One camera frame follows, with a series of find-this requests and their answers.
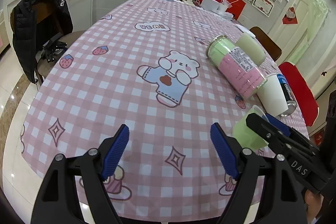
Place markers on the pink checkered tablecloth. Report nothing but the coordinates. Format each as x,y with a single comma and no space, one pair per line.
144,65

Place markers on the green string curtain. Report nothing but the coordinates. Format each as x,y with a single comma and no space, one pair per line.
317,13

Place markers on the clear plastic drink cup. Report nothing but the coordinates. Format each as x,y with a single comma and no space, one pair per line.
224,6

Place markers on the red diamond door decoration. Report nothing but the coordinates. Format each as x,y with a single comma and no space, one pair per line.
290,17

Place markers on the white paper cup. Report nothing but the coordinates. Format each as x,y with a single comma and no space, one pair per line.
272,96

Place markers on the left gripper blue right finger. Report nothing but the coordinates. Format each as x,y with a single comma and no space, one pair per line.
281,201

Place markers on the brown wooden chair right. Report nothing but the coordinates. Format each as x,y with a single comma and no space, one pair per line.
269,45

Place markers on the small green plastic cup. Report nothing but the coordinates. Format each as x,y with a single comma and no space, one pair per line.
246,137

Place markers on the blue metal can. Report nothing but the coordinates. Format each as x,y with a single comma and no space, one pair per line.
286,101

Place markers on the pale green cup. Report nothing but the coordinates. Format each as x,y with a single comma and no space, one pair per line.
251,48

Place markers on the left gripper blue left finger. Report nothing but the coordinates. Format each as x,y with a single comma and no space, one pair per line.
57,200

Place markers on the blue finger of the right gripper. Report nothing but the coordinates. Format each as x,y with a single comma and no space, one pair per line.
278,124
273,136

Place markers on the green pink cup stack tube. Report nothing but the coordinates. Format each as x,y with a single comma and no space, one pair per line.
236,66

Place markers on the white box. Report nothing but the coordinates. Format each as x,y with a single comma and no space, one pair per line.
210,5

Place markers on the white panel door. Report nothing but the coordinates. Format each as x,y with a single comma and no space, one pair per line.
290,29

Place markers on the red cushioned chair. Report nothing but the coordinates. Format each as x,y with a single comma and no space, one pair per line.
303,95

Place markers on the black jacket on chair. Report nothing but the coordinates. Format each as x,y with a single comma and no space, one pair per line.
38,27

